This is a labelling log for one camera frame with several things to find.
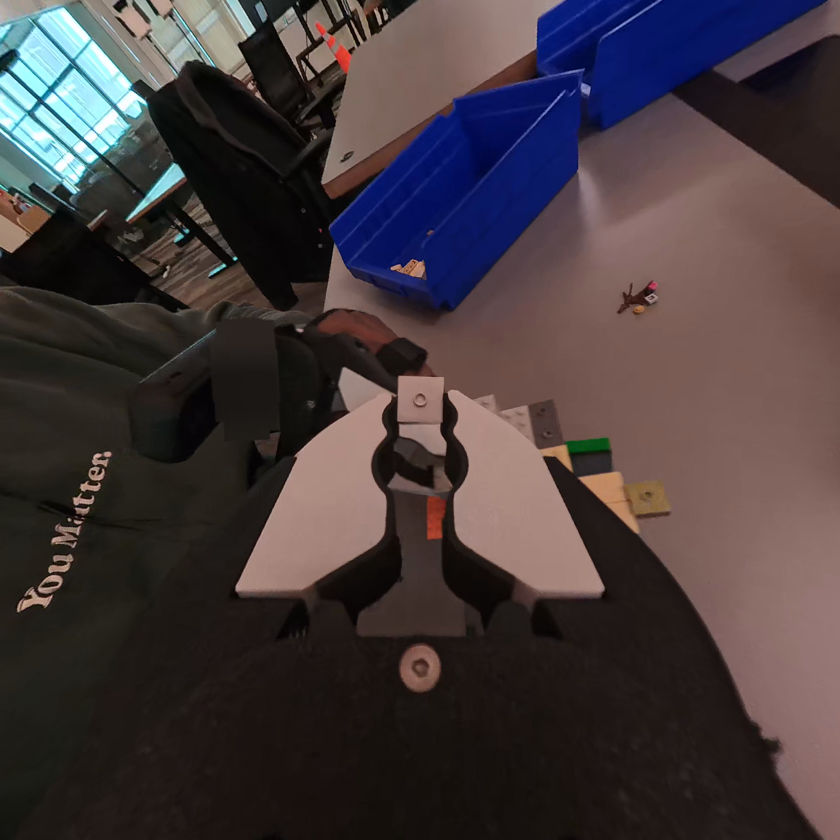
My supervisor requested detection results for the person's green sweatshirt torso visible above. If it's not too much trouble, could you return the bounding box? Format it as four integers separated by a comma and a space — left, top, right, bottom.
0, 285, 296, 828

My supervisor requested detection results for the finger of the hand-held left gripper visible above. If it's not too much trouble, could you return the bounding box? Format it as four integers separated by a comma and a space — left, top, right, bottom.
338, 367, 399, 414

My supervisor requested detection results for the white background table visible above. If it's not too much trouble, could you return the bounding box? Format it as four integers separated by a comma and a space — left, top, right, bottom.
125, 161, 238, 271

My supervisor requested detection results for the grey desk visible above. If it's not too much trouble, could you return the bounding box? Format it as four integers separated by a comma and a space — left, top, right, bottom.
322, 0, 840, 840

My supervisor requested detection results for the white wood-edged table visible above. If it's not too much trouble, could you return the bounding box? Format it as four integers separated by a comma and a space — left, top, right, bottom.
322, 0, 565, 198

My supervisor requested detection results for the orange traffic cone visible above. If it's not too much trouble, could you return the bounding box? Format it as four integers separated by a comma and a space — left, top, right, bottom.
315, 21, 353, 74

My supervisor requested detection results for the person's left forearm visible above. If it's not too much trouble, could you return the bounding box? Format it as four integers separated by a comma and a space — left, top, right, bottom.
85, 298, 316, 388

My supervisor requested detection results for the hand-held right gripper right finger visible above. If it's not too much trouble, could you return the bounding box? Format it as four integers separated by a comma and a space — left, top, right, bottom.
441, 389, 606, 636

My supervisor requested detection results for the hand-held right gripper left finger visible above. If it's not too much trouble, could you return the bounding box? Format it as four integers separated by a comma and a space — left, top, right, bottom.
235, 390, 403, 636

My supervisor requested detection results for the black mesh office chair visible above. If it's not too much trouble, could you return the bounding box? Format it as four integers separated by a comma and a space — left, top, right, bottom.
238, 21, 317, 126

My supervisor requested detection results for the blue plastic bin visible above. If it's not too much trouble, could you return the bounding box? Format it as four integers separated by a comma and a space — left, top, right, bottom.
328, 69, 586, 312
537, 0, 831, 131

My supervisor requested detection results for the pale square toy tile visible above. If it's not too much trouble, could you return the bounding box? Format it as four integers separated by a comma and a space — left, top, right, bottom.
397, 376, 446, 426

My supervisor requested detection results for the black jacket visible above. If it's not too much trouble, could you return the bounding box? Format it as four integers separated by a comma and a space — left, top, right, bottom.
146, 60, 336, 311

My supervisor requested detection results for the toy brick building model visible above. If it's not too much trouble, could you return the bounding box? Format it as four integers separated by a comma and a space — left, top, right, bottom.
472, 394, 673, 536

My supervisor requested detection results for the person's left hand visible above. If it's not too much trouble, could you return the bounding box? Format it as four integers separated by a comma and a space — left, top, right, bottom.
308, 308, 411, 368

